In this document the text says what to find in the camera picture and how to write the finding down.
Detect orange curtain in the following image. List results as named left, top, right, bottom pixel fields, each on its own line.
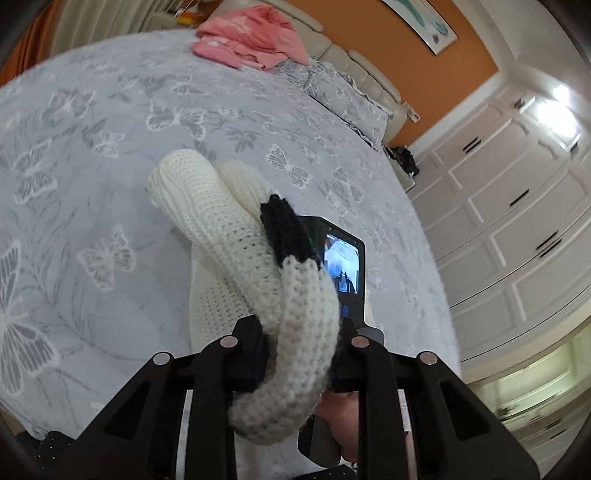
left=0, top=0, right=65, bottom=85

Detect framed wall picture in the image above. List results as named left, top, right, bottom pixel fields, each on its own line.
left=381, top=0, right=459, bottom=56

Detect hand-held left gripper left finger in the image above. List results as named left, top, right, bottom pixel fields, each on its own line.
left=51, top=316, right=273, bottom=480

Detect white wardrobe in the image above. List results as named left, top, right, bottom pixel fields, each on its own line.
left=406, top=69, right=591, bottom=365

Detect white curtain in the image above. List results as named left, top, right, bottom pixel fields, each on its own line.
left=51, top=0, right=155, bottom=43

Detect white nightstand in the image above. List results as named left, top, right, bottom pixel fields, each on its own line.
left=383, top=143, right=422, bottom=191

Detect bed with grey butterfly sheet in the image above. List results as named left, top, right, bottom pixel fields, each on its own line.
left=0, top=30, right=462, bottom=444

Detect black bag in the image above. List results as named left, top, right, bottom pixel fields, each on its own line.
left=385, top=145, right=420, bottom=178

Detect large pink garment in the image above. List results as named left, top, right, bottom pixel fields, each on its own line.
left=196, top=4, right=310, bottom=70

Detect beige padded headboard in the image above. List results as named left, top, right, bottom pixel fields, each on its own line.
left=148, top=0, right=407, bottom=145

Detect grey butterfly pillow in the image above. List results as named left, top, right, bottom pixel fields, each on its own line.
left=272, top=58, right=315, bottom=89
left=307, top=62, right=394, bottom=149

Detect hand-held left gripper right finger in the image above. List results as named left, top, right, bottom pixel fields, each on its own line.
left=330, top=320, right=541, bottom=480

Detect person's right hand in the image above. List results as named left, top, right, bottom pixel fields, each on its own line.
left=318, top=392, right=360, bottom=468

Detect white red black knit sweater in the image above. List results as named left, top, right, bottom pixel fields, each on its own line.
left=147, top=148, right=376, bottom=478

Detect small folded pink garment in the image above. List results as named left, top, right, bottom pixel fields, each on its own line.
left=191, top=38, right=245, bottom=69

